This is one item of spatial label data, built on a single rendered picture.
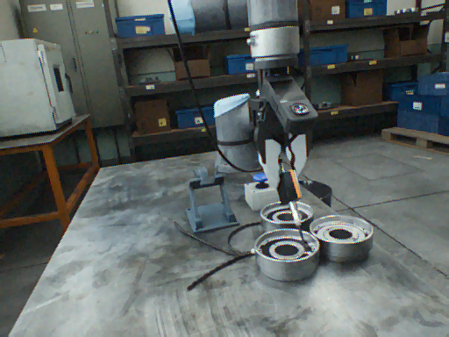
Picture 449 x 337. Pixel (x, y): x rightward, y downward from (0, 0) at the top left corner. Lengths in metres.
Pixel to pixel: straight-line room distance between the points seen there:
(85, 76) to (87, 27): 0.54
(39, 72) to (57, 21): 1.81
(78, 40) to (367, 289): 4.12
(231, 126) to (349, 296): 0.67
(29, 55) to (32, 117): 0.41
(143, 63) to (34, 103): 2.10
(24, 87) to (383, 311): 2.54
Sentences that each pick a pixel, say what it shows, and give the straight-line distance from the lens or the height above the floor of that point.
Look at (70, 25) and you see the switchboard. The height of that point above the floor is 1.72.
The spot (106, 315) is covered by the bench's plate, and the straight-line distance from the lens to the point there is 0.57.
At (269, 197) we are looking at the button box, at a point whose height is 0.83.
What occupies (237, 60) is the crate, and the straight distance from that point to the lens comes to 4.15.
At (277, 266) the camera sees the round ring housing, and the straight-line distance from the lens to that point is 0.55.
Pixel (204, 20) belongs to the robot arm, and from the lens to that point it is 0.66.
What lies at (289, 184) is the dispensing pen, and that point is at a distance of 0.57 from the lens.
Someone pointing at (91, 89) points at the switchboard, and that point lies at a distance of 4.36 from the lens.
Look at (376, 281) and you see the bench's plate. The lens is 0.59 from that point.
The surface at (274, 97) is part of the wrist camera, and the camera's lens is 0.51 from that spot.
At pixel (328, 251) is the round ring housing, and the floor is 0.82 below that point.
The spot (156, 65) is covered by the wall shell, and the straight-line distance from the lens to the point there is 4.54.
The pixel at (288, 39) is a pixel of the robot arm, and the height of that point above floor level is 1.16.
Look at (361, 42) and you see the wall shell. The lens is 5.35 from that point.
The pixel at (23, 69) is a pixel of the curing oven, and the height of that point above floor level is 1.24.
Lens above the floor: 1.13
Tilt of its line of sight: 17 degrees down
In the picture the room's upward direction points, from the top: 6 degrees counter-clockwise
